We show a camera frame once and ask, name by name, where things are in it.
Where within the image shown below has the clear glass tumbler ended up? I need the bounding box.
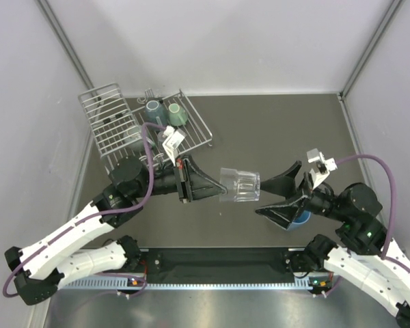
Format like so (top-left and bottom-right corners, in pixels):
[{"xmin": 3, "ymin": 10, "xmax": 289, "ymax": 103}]
[{"xmin": 219, "ymin": 167, "xmax": 260, "ymax": 202}]

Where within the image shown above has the green teal mug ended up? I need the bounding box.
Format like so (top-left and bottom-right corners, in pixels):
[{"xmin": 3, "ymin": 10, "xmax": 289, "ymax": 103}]
[{"xmin": 168, "ymin": 103, "xmax": 188, "ymax": 126}]

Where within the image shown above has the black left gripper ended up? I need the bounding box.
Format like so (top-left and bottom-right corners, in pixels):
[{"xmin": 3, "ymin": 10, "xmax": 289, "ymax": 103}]
[{"xmin": 132, "ymin": 154, "xmax": 228, "ymax": 203}]

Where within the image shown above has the blue plastic cup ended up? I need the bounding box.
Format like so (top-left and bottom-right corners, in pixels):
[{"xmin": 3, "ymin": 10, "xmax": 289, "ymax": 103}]
[{"xmin": 287, "ymin": 210, "xmax": 311, "ymax": 231}]

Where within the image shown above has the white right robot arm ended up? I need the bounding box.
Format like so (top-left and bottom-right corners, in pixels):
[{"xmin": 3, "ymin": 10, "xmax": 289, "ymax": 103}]
[{"xmin": 256, "ymin": 159, "xmax": 410, "ymax": 327}]

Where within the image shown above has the clear wine glass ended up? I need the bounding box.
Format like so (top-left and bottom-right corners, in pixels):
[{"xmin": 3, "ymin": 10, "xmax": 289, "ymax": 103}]
[{"xmin": 157, "ymin": 131, "xmax": 170, "ymax": 146}]

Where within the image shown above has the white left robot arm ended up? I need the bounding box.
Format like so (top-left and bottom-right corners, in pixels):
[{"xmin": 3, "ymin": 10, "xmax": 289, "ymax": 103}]
[{"xmin": 4, "ymin": 155, "xmax": 227, "ymax": 305}]

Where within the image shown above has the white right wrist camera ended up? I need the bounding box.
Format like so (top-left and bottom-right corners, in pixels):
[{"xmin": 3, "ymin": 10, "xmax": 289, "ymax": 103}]
[{"xmin": 307, "ymin": 148, "xmax": 338, "ymax": 189}]

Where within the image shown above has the blue-grey ceramic mug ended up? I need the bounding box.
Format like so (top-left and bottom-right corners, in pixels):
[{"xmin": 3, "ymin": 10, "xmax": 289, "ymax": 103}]
[{"xmin": 145, "ymin": 100, "xmax": 168, "ymax": 128}]

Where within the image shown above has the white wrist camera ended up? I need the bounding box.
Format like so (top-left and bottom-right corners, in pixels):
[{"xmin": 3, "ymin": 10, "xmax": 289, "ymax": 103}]
[
  {"xmin": 162, "ymin": 126, "xmax": 186, "ymax": 163},
  {"xmin": 307, "ymin": 148, "xmax": 338, "ymax": 189}
]

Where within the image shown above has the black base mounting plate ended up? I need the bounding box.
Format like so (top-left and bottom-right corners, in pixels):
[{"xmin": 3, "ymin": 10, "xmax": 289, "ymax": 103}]
[{"xmin": 101, "ymin": 246, "xmax": 342, "ymax": 284}]

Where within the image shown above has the metal wire dish rack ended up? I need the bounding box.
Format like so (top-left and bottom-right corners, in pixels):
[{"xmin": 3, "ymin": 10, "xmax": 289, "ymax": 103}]
[{"xmin": 78, "ymin": 83, "xmax": 213, "ymax": 174}]

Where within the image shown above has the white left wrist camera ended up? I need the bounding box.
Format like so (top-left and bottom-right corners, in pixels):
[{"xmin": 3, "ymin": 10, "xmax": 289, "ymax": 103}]
[{"xmin": 162, "ymin": 126, "xmax": 186, "ymax": 163}]

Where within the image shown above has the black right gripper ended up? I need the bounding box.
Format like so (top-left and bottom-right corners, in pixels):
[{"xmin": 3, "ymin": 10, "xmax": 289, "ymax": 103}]
[{"xmin": 254, "ymin": 159, "xmax": 350, "ymax": 228}]

